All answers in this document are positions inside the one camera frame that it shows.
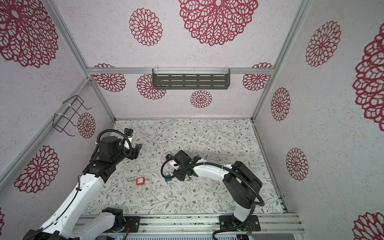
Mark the red padlock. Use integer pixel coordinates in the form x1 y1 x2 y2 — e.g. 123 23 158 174
127 177 148 186

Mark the blue padlock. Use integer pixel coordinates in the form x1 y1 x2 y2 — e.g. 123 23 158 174
165 174 172 182

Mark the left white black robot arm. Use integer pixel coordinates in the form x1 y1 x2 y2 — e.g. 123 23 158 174
23 134 142 240

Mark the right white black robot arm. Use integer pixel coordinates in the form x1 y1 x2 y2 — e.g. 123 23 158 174
161 151 265 222

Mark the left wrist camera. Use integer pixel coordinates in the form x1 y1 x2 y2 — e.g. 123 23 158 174
124 128 134 150

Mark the aluminium front rail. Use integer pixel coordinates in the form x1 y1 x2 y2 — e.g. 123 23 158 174
52 212 307 238

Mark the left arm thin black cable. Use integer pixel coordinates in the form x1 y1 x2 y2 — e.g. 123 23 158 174
29 175 83 238

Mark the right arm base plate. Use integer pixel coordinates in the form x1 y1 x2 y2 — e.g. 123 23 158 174
219 215 261 232

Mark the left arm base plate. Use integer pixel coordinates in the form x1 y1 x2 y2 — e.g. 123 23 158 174
112 216 141 233

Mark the black wire wall basket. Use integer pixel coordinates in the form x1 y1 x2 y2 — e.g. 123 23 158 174
52 95 91 137

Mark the grey slotted wall shelf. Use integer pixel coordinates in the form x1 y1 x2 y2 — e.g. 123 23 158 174
152 69 231 90

